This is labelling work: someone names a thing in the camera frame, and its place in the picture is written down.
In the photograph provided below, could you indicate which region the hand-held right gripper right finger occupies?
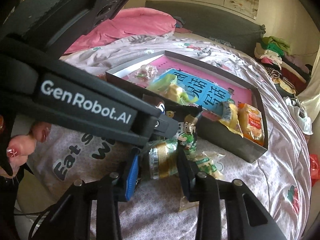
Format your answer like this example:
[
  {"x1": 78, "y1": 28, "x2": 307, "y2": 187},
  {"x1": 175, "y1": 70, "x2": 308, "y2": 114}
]
[{"x1": 177, "y1": 151, "x2": 288, "y2": 240}]

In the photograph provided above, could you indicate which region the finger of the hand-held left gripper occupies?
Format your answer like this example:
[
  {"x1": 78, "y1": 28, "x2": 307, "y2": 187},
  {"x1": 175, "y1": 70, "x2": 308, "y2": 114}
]
[{"x1": 132, "y1": 114, "x2": 180, "y2": 147}]

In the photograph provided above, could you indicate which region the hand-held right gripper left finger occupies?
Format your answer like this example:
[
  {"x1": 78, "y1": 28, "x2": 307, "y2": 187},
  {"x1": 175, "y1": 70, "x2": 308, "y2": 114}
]
[{"x1": 49, "y1": 150, "x2": 140, "y2": 240}]

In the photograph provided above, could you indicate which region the black cartoon snack packet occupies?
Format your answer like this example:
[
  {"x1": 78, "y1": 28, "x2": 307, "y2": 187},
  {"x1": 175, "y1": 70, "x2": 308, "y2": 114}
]
[{"x1": 142, "y1": 94, "x2": 203, "y2": 156}]

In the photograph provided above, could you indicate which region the clear packet with gold label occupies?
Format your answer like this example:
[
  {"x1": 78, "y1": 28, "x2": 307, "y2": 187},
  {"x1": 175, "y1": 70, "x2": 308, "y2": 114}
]
[{"x1": 141, "y1": 139, "x2": 179, "y2": 180}]

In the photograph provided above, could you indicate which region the green and yellow snack packet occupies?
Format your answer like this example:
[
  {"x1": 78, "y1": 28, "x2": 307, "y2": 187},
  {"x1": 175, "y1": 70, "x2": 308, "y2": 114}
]
[{"x1": 147, "y1": 74, "x2": 198, "y2": 105}]

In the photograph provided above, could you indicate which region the shallow grey box tray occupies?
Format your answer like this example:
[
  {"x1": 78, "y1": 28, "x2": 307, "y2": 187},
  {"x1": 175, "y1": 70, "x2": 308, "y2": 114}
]
[{"x1": 105, "y1": 50, "x2": 269, "y2": 164}]

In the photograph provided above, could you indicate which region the small clear candy wrapper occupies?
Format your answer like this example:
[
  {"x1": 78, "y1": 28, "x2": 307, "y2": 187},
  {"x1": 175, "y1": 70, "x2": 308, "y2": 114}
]
[{"x1": 134, "y1": 65, "x2": 158, "y2": 79}]

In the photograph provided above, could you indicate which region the long yellow snack packet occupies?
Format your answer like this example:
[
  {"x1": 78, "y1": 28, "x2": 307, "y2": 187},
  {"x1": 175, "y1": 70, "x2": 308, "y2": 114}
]
[{"x1": 217, "y1": 100, "x2": 244, "y2": 139}]

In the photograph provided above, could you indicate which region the orange snack packet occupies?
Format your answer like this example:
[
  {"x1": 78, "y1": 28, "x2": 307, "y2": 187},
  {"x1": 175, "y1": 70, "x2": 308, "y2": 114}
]
[{"x1": 237, "y1": 102, "x2": 265, "y2": 147}]

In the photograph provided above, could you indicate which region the person's left hand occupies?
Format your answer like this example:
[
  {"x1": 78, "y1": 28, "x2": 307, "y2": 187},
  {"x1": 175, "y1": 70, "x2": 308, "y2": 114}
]
[{"x1": 7, "y1": 124, "x2": 52, "y2": 179}]

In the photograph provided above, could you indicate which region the pink book with blue title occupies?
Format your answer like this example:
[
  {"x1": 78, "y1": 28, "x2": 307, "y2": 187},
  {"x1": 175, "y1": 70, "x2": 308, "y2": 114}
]
[{"x1": 117, "y1": 55, "x2": 253, "y2": 116}]

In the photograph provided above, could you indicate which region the pink quilt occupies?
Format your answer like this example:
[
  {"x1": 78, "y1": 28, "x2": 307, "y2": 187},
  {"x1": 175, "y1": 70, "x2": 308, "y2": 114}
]
[{"x1": 62, "y1": 7, "x2": 177, "y2": 55}]

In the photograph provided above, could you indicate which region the small colourful clothes bundle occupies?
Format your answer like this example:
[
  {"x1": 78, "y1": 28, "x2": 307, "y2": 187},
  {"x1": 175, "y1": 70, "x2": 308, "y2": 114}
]
[{"x1": 174, "y1": 16, "x2": 193, "y2": 33}]

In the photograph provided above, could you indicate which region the grey patterned pillow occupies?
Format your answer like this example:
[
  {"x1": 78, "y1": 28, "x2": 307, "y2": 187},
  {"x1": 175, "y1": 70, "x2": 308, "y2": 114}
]
[{"x1": 212, "y1": 39, "x2": 236, "y2": 50}]

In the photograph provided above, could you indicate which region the grey bed headboard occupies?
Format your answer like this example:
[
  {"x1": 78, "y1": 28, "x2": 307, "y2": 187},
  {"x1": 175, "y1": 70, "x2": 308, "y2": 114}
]
[{"x1": 145, "y1": 0, "x2": 266, "y2": 53}]

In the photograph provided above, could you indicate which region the red plastic bag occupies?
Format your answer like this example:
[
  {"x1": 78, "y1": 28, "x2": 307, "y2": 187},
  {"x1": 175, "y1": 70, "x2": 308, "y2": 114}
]
[{"x1": 309, "y1": 154, "x2": 320, "y2": 181}]

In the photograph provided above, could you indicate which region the stack of folded clothes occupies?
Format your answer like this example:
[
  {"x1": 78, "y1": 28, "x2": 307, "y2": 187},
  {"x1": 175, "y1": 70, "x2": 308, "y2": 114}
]
[{"x1": 254, "y1": 36, "x2": 314, "y2": 98}]

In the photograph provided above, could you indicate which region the cream curtain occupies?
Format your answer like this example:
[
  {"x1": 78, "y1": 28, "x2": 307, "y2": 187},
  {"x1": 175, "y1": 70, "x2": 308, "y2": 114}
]
[{"x1": 298, "y1": 52, "x2": 320, "y2": 103}]

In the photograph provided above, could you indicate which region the black cable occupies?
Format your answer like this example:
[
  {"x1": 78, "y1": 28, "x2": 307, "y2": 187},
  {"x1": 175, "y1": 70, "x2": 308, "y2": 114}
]
[{"x1": 14, "y1": 209, "x2": 54, "y2": 233}]

